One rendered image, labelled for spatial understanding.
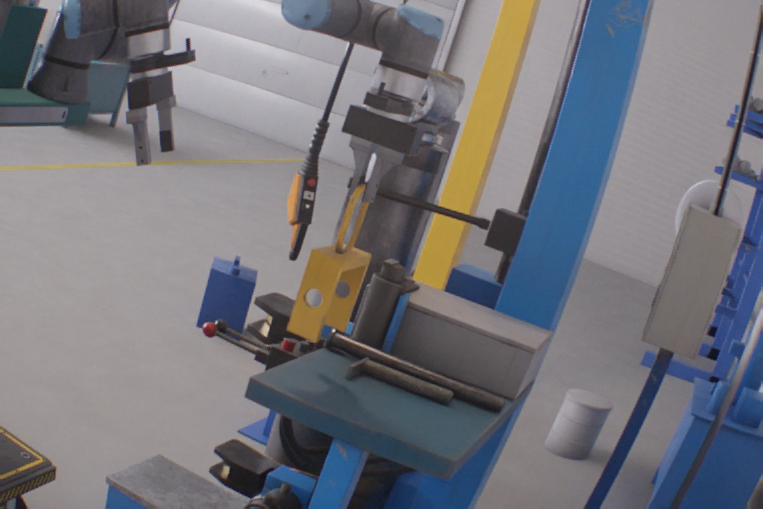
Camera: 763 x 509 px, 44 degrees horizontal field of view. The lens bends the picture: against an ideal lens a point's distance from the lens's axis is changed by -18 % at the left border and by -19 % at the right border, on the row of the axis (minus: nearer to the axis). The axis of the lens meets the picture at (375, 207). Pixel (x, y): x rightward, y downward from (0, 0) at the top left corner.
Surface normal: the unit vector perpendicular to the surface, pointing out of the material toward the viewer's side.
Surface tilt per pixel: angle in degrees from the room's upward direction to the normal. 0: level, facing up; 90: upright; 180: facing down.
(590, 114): 90
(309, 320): 90
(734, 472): 90
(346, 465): 90
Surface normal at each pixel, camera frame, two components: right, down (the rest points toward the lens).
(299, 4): -0.60, -0.03
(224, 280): 0.07, 0.18
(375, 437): -0.32, 0.04
